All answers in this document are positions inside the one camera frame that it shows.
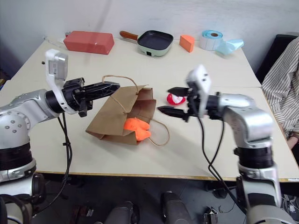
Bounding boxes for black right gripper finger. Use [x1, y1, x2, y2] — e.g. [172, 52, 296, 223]
[167, 86, 188, 97]
[157, 105, 190, 122]

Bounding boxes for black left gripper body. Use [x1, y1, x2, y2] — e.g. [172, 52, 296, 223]
[62, 77, 94, 118]

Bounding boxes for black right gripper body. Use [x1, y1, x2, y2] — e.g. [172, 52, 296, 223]
[184, 87, 199, 123]

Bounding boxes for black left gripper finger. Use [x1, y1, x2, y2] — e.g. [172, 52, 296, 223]
[87, 91, 115, 101]
[83, 81, 121, 94]

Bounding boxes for brown paper bag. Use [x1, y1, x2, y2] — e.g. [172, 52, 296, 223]
[85, 74, 170, 147]

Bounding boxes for red and white plush toy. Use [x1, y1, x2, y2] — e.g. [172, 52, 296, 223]
[166, 92, 187, 106]

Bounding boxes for orange plush toy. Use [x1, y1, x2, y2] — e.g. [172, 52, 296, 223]
[123, 118, 151, 141]

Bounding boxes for red rectangular box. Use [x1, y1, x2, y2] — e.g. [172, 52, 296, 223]
[63, 30, 115, 56]

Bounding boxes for orange wedge block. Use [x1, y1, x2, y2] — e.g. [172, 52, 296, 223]
[179, 34, 195, 54]

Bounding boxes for green electric frying pan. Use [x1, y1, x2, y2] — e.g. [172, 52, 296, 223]
[119, 30, 174, 58]

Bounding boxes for white label roll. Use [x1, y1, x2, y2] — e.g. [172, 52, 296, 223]
[199, 29, 224, 51]

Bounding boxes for person in striped shirt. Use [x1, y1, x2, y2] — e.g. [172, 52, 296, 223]
[261, 36, 299, 150]

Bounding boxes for dark rounded shape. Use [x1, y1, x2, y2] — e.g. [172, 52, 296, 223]
[160, 190, 193, 224]
[108, 201, 141, 224]

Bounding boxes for black chair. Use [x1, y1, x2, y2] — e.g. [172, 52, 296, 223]
[255, 34, 299, 85]

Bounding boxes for small black floor device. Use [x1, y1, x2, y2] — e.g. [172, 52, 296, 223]
[203, 206, 220, 224]

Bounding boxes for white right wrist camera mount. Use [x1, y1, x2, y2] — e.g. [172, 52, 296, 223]
[185, 64, 213, 118]

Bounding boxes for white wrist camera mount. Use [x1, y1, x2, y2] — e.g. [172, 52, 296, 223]
[185, 64, 213, 118]
[45, 49, 79, 115]

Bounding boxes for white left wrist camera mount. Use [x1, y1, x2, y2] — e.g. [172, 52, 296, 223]
[45, 49, 79, 115]

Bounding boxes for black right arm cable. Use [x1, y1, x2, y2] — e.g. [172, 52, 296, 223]
[197, 115, 247, 214]

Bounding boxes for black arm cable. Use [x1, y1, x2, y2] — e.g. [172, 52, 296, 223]
[35, 113, 73, 214]
[197, 115, 247, 214]

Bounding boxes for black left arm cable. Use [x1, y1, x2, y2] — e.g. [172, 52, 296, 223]
[35, 113, 73, 214]

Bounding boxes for tangled floor cables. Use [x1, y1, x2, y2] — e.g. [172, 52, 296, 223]
[281, 193, 299, 217]

